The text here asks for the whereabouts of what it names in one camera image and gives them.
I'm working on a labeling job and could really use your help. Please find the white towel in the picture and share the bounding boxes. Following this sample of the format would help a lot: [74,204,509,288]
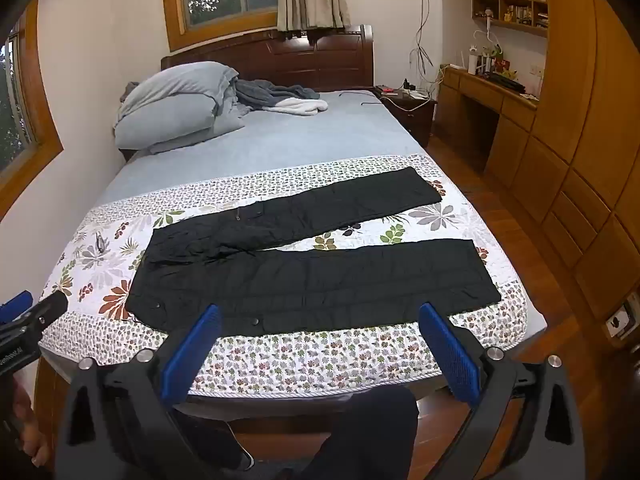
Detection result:
[262,97,329,117]

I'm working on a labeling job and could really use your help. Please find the hanging cables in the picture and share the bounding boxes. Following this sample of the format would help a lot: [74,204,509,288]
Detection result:
[410,0,446,86]

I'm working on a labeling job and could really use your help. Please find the white desk lamp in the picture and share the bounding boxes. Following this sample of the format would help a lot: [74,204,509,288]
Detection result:
[472,19,506,72]

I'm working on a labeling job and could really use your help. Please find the grey blanket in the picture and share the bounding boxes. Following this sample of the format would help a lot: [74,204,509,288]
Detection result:
[235,79,321,111]

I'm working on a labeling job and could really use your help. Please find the person's right leg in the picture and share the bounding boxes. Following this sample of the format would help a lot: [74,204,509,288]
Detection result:
[305,386,420,480]

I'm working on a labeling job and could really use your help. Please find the bed with light blue sheet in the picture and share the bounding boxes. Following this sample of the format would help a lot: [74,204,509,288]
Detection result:
[32,89,548,411]

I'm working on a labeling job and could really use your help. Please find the metal door latch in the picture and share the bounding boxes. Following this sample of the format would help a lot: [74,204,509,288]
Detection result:
[605,292,640,343]

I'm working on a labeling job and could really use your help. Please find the dark wooden nightstand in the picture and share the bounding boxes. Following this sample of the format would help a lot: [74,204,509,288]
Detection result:
[374,84,438,148]

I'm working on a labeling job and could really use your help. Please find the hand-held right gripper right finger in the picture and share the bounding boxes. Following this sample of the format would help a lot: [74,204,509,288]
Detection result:
[419,302,586,480]

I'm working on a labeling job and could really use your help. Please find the black pants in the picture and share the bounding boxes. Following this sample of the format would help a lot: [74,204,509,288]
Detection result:
[125,166,502,337]

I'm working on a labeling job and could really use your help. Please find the floral quilt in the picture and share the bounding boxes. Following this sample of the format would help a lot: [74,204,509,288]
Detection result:
[39,154,526,396]

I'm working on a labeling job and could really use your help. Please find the black cable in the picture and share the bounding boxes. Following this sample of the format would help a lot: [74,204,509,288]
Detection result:
[337,89,383,108]

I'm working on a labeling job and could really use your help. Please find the wooden wall bookshelf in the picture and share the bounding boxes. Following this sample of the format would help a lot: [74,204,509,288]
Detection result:
[470,0,549,36]

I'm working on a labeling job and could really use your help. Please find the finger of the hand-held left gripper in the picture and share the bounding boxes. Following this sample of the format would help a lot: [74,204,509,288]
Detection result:
[0,290,34,325]
[0,291,69,377]

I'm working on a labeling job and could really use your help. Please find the grey pillows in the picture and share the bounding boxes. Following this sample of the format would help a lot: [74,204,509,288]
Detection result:
[114,61,247,155]

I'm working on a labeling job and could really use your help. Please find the wooden wardrobe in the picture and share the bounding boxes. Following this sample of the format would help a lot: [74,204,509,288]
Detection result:
[482,0,640,341]

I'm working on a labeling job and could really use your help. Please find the person's left hand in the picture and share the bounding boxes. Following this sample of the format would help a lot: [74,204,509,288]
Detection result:
[11,382,53,467]

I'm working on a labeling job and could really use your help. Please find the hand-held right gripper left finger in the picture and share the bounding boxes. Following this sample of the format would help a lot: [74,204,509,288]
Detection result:
[52,304,223,480]

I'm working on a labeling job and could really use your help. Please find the dark wooden headboard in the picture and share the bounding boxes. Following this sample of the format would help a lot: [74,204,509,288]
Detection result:
[160,24,375,92]

